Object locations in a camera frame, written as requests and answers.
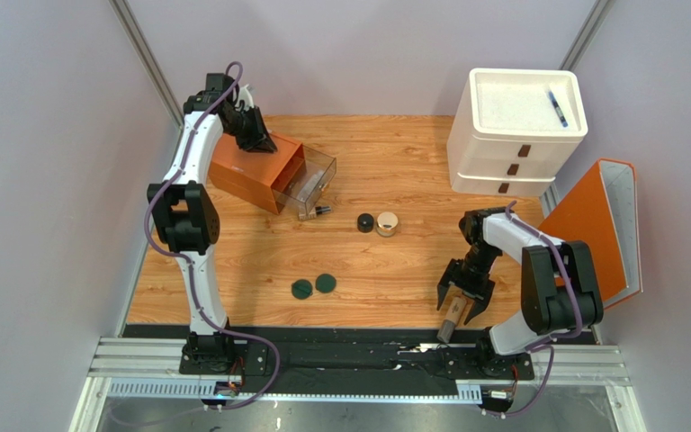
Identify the beige bottle grey cap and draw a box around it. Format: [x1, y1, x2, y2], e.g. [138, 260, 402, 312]
[436, 295, 468, 344]

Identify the orange drawer box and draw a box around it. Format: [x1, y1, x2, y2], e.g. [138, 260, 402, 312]
[208, 132, 305, 215]

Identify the clear top drawer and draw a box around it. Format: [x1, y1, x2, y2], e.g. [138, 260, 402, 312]
[272, 145, 337, 221]

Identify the clear glitter bottle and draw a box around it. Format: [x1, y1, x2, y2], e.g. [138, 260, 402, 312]
[291, 176, 328, 203]

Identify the gold lid cream jar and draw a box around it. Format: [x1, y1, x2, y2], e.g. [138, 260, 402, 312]
[375, 211, 399, 238]

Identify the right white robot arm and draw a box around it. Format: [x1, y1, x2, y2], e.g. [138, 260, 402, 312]
[436, 206, 605, 356]

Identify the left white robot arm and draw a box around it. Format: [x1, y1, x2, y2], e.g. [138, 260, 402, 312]
[144, 72, 277, 372]

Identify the black round jar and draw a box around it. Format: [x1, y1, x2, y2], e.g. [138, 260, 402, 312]
[357, 213, 375, 233]

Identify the green round compact right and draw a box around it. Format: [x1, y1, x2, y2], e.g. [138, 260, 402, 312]
[315, 274, 337, 293]

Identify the green round compact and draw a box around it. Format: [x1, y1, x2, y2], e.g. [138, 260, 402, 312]
[315, 274, 337, 293]
[291, 279, 314, 300]

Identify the green round compact left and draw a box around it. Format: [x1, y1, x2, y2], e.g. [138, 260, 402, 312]
[291, 279, 314, 300]

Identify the white three-drawer cabinet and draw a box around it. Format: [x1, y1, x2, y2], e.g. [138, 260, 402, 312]
[446, 67, 588, 197]

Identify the blue pen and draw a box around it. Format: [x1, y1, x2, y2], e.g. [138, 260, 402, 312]
[547, 90, 569, 128]

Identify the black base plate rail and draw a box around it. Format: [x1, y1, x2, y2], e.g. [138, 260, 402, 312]
[178, 339, 534, 380]

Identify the orange ring binder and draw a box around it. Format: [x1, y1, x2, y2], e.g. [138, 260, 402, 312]
[539, 158, 643, 310]

